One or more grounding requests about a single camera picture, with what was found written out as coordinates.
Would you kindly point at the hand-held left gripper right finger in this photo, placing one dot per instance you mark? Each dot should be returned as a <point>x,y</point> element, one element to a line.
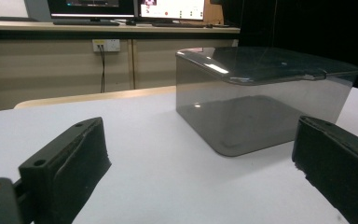
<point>338,161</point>

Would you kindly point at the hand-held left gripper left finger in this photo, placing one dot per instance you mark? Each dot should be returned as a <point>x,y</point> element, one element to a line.
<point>59,174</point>

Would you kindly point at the grey transparent lidded box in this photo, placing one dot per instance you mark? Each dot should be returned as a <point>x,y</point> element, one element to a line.
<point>248,105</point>

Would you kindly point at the long beige desk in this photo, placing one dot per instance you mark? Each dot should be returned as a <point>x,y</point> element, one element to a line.
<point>43,68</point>

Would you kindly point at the black curtain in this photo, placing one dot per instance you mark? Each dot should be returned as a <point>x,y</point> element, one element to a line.
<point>307,21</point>

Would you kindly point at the black keyboard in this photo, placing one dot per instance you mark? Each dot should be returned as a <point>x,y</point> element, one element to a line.
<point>177,24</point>
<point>85,22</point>

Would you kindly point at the black computer mouse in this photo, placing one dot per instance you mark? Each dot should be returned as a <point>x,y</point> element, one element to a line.
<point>130,22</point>

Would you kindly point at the black computer monitor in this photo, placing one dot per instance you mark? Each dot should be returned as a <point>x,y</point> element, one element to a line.
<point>90,7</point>

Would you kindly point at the computer monitor with white screen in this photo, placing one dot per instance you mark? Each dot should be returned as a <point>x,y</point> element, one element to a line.
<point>174,9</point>

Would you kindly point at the white wall socket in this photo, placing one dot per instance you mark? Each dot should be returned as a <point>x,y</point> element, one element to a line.
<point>110,45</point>

